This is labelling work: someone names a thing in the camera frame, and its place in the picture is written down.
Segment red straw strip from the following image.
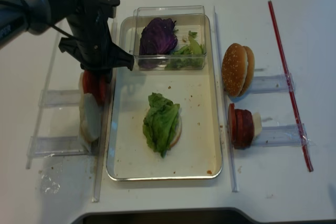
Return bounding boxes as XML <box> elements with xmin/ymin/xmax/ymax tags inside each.
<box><xmin>268</xmin><ymin>0</ymin><xmax>314</xmax><ymax>173</ymax></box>

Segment purple cabbage leaf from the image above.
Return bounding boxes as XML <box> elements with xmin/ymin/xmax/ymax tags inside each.
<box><xmin>139</xmin><ymin>17</ymin><xmax>178</xmax><ymax>56</ymax></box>

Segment red tomato slice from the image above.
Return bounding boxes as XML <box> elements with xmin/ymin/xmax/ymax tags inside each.
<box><xmin>99</xmin><ymin>75</ymin><xmax>107</xmax><ymax>105</ymax></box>

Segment clear upper left holder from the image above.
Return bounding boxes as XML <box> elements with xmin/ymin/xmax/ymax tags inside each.
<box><xmin>38</xmin><ymin>90</ymin><xmax>80</xmax><ymax>108</ymax></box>

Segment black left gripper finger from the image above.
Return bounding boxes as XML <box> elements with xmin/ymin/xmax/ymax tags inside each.
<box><xmin>80</xmin><ymin>63</ymin><xmax>110</xmax><ymax>75</ymax></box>

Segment green lettuce scraps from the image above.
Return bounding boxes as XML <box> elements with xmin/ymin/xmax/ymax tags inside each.
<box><xmin>165</xmin><ymin>30</ymin><xmax>205</xmax><ymax>70</ymax></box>

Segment green lettuce leaf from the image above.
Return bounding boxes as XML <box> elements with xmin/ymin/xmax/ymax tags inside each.
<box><xmin>142</xmin><ymin>93</ymin><xmax>180</xmax><ymax>158</ymax></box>

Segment clear plastic container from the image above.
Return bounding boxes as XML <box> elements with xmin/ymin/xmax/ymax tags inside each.
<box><xmin>130</xmin><ymin>5</ymin><xmax>206</xmax><ymax>71</ymax></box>

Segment clear lower left holder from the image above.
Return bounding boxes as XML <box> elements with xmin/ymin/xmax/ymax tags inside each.
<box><xmin>27</xmin><ymin>136</ymin><xmax>90</xmax><ymax>158</ymax></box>

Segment clear rail right of tray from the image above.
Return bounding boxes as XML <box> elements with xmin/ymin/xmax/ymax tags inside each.
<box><xmin>213</xmin><ymin>6</ymin><xmax>239</xmax><ymax>193</ymax></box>

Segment clear rail left of tray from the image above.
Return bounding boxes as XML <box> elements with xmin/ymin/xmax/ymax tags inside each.
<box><xmin>91</xmin><ymin>8</ymin><xmax>118</xmax><ymax>203</ymax></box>

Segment clear lower right holder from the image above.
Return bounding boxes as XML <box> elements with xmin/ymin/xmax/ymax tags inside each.
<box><xmin>251</xmin><ymin>124</ymin><xmax>311</xmax><ymax>147</ymax></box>

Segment cream metal tray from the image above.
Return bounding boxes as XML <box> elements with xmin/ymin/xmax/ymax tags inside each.
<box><xmin>106</xmin><ymin>23</ymin><xmax>223</xmax><ymax>181</ymax></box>

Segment clear holder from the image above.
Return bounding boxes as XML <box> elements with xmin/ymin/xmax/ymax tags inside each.
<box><xmin>27</xmin><ymin>136</ymin><xmax>90</xmax><ymax>158</ymax></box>
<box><xmin>38</xmin><ymin>90</ymin><xmax>80</xmax><ymax>108</ymax></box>
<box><xmin>248</xmin><ymin>74</ymin><xmax>295</xmax><ymax>94</ymax></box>
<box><xmin>251</xmin><ymin>124</ymin><xmax>311</xmax><ymax>147</ymax></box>

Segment bottom bun slice on tray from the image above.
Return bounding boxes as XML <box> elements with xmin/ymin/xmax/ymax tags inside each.
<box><xmin>169</xmin><ymin>114</ymin><xmax>182</xmax><ymax>148</ymax></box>

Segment stack of meat slices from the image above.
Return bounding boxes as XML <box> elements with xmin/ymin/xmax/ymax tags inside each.
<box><xmin>234</xmin><ymin>109</ymin><xmax>254</xmax><ymax>149</ymax></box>

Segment clear rail of tray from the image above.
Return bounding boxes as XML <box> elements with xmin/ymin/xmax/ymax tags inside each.
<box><xmin>91</xmin><ymin>8</ymin><xmax>118</xmax><ymax>203</ymax></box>
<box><xmin>213</xmin><ymin>6</ymin><xmax>239</xmax><ymax>193</ymax></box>

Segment front meat patty slice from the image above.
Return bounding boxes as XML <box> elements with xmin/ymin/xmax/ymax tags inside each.
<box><xmin>228</xmin><ymin>103</ymin><xmax>237</xmax><ymax>144</ymax></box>

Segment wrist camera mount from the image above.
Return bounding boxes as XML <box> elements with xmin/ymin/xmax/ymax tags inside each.
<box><xmin>98</xmin><ymin>0</ymin><xmax>120</xmax><ymax>19</ymax></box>

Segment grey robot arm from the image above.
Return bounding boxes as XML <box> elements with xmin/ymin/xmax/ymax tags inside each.
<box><xmin>1</xmin><ymin>0</ymin><xmax>134</xmax><ymax>74</ymax></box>

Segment stack of tomato slices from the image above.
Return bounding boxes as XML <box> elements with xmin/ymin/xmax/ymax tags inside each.
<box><xmin>82</xmin><ymin>70</ymin><xmax>101</xmax><ymax>101</ymax></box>

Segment sesame bun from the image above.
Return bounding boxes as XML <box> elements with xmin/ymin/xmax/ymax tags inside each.
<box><xmin>239</xmin><ymin>46</ymin><xmax>255</xmax><ymax>97</ymax></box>
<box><xmin>222</xmin><ymin>43</ymin><xmax>248</xmax><ymax>97</ymax></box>

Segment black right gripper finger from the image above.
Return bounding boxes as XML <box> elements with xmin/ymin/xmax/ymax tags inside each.
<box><xmin>111</xmin><ymin>44</ymin><xmax>134</xmax><ymax>71</ymax></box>

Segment clear upper right holder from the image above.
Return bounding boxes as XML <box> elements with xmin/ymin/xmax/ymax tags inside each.
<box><xmin>248</xmin><ymin>74</ymin><xmax>295</xmax><ymax>94</ymax></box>

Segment clear far left rail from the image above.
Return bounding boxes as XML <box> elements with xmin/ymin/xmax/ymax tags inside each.
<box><xmin>26</xmin><ymin>32</ymin><xmax>60</xmax><ymax>169</ymax></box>

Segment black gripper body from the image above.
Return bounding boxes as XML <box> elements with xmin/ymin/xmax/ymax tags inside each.
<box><xmin>58</xmin><ymin>0</ymin><xmax>118</xmax><ymax>72</ymax></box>

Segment dark monitor edge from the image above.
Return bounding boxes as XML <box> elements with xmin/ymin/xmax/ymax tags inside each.
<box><xmin>73</xmin><ymin>208</ymin><xmax>258</xmax><ymax>223</ymax></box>

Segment sesame bun top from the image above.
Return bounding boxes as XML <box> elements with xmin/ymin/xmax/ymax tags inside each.
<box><xmin>222</xmin><ymin>43</ymin><xmax>248</xmax><ymax>97</ymax></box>

